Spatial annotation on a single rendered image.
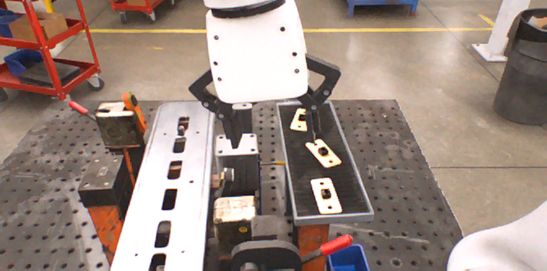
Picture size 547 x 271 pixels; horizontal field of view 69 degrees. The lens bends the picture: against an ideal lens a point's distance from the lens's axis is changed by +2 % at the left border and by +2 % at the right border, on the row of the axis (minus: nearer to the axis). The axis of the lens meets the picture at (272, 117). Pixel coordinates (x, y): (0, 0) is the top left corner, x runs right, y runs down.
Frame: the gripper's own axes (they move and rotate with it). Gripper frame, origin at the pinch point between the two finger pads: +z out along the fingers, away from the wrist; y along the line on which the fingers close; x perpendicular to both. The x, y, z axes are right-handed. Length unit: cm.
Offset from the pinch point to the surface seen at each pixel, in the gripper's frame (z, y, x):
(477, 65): 137, -131, -320
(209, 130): 31, 31, -56
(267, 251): 22.6, 5.0, -2.6
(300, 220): 24.4, 0.5, -10.7
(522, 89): 118, -131, -228
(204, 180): 33, 27, -35
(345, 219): 26.0, -7.1, -12.3
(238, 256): 22.6, 9.3, -1.7
